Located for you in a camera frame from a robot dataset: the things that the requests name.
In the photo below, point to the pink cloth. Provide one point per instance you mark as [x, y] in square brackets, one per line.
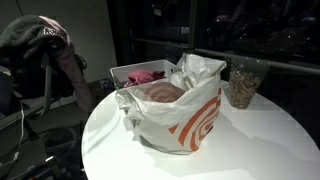
[143, 76]

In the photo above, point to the green soft item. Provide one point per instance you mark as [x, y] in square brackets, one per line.
[119, 83]

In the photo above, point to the white plastic bag orange print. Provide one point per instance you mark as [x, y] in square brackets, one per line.
[173, 120]

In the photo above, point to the white plastic basket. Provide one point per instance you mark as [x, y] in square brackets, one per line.
[133, 66]

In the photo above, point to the clear bag of snacks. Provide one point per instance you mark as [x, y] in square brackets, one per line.
[245, 88]

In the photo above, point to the grey and pink jacket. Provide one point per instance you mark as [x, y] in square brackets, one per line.
[40, 36]

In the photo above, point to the grey window post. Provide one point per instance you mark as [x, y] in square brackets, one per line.
[191, 30]

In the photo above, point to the metal window rail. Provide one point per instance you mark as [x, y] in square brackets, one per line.
[266, 60]

